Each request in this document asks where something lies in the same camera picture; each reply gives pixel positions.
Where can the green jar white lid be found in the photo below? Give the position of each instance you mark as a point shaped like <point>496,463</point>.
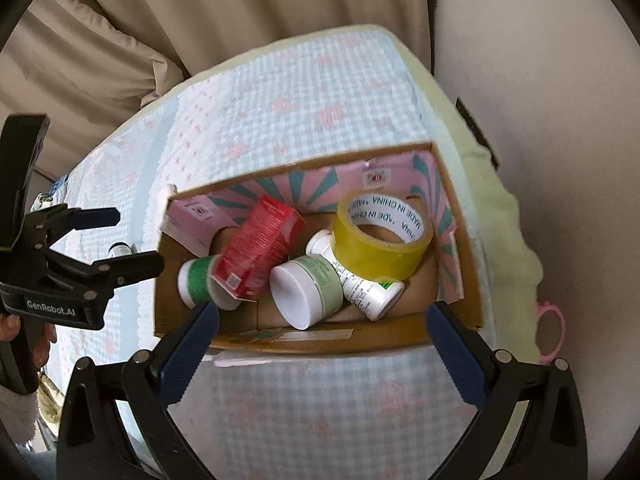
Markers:
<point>196,285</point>

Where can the pink patterned cardboard box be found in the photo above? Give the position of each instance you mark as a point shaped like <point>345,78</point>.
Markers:
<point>203,221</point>

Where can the pink plastic ring object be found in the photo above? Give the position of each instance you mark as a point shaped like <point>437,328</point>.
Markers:
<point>550,331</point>

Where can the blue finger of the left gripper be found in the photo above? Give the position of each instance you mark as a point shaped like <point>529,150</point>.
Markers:
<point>86,219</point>
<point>132,269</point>

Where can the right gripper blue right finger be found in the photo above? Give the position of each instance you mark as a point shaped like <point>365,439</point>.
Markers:
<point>551,441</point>

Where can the white squeeze tube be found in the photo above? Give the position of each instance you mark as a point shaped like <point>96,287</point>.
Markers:
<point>373,299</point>

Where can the person's left hand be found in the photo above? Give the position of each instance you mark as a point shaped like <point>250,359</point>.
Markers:
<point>10,327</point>

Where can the black-lid grey Metal DX jar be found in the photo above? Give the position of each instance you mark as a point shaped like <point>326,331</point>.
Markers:
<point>120,249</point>

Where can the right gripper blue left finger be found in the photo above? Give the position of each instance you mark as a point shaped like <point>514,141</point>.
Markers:
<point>93,442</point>

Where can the beige curtain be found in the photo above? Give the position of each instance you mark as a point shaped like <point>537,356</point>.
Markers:
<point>91,64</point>

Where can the yellow packing tape roll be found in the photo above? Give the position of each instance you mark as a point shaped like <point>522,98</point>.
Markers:
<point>379,237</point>

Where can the red rectangular carton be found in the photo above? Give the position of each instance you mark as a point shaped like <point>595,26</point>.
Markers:
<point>263,242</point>

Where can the pale green white-lid jar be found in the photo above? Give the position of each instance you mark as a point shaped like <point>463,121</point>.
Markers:
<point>306,290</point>

